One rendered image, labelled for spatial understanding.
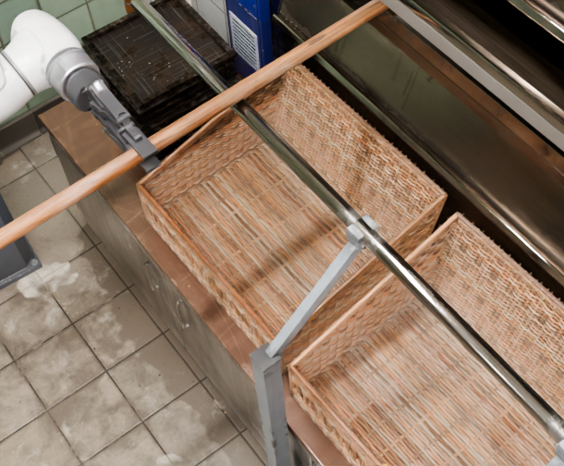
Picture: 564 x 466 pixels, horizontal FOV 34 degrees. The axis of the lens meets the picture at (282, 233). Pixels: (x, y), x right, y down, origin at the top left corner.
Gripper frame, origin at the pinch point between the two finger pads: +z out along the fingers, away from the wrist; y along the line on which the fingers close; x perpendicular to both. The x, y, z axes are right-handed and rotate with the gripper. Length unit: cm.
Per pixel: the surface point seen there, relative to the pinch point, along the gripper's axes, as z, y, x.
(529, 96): 47, -24, -42
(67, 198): 1.3, -1.0, 15.9
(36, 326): -56, 119, 26
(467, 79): 24, 1, -56
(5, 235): 1.1, -1.1, 28.0
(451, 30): 30, -24, -42
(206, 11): -72, 54, -58
